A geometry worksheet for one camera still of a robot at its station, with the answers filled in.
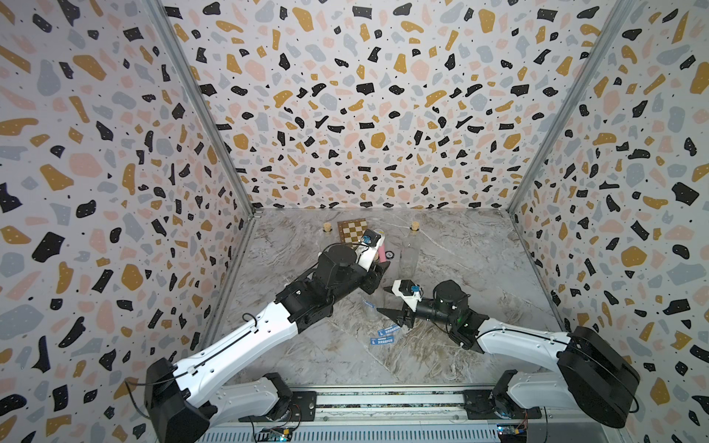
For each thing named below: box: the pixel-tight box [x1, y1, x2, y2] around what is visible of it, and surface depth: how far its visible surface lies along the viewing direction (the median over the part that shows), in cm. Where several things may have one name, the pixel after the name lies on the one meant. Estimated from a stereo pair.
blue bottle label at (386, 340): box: [370, 335, 395, 347], surface depth 87 cm
